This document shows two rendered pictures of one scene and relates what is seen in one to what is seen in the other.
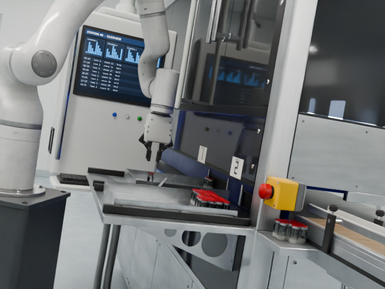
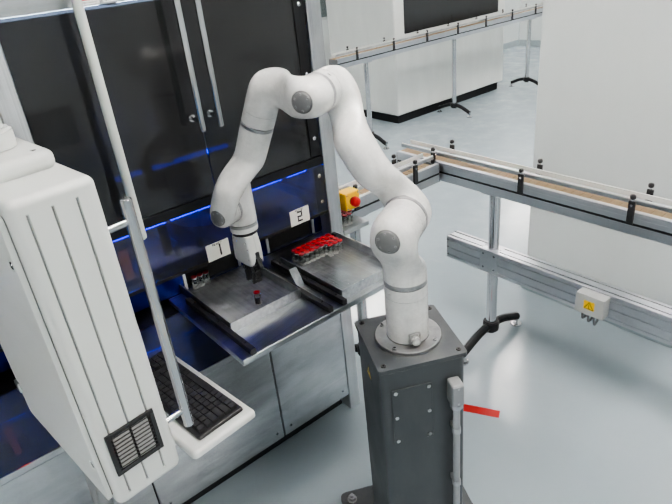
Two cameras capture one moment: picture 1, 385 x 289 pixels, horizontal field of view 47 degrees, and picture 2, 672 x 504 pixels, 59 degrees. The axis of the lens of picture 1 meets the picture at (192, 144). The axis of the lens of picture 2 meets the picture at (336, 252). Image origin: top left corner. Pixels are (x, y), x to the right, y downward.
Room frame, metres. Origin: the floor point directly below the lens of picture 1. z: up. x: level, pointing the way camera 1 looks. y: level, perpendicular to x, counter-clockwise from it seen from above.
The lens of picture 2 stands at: (1.88, 1.74, 1.89)
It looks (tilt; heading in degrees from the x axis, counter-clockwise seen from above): 28 degrees down; 250
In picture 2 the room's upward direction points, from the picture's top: 6 degrees counter-clockwise
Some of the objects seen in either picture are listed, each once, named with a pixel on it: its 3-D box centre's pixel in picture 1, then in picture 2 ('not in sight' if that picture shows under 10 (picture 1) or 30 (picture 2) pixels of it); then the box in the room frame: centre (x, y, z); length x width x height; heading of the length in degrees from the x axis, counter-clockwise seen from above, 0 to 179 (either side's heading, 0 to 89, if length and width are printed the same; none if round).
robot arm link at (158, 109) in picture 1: (162, 110); (243, 225); (1.59, 0.13, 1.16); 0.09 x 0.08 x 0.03; 107
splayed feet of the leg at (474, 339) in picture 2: not in sight; (490, 331); (0.38, -0.29, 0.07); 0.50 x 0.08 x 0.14; 17
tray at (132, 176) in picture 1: (174, 183); (238, 290); (1.63, 0.04, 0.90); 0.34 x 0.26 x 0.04; 107
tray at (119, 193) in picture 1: (166, 200); (339, 262); (1.27, 0.05, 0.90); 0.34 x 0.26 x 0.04; 107
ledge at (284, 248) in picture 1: (291, 244); (345, 223); (1.10, -0.29, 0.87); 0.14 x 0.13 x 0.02; 107
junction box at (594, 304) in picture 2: not in sight; (592, 303); (0.28, 0.24, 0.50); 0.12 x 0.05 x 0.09; 107
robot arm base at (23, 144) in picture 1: (15, 157); (406, 308); (1.24, 0.49, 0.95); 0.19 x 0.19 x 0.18
